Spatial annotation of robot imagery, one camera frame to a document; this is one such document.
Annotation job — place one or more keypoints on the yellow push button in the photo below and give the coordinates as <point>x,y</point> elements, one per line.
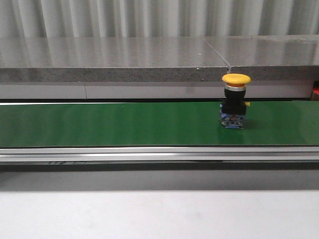
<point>233,108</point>

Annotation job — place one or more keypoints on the grey stone slab left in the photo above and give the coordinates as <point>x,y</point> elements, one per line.
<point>109,59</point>

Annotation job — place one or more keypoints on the grey stone slab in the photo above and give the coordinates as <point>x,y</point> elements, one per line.
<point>109,59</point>
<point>270,58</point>

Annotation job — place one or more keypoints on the green conveyor belt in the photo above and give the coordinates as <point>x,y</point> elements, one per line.
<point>156,124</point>

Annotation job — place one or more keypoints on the grey stone slab right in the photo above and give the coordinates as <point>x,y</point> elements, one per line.
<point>270,58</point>

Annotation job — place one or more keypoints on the red plastic tray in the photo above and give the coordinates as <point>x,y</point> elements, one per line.
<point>315,91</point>

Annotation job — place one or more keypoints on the white pleated curtain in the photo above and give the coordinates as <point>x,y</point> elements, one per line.
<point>144,18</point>

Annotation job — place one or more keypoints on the aluminium conveyor frame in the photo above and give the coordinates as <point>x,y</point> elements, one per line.
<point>157,154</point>

